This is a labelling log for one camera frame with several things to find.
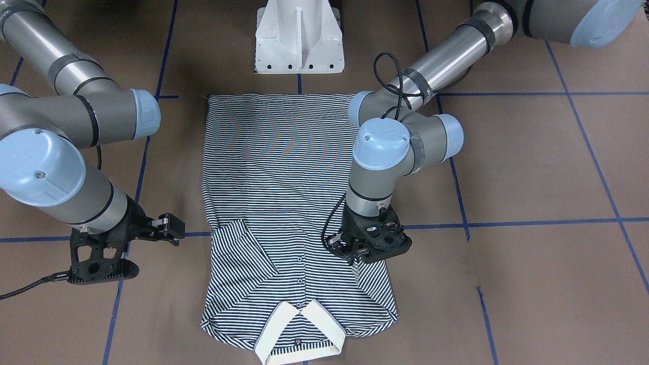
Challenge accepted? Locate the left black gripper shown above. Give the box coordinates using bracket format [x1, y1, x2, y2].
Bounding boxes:
[324, 205, 412, 265]

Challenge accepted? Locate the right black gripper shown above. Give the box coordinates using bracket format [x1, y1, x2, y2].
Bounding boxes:
[68, 197, 186, 285]

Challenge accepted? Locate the navy white striped polo shirt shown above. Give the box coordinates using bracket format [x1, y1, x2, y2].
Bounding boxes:
[201, 93, 398, 364]

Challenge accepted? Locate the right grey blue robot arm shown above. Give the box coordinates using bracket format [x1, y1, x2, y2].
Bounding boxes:
[1, 1, 185, 284]

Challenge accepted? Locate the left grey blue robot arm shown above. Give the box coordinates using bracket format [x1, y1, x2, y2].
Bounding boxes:
[322, 1, 642, 265]

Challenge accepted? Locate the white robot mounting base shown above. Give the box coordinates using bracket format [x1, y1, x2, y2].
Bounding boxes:
[254, 1, 345, 75]

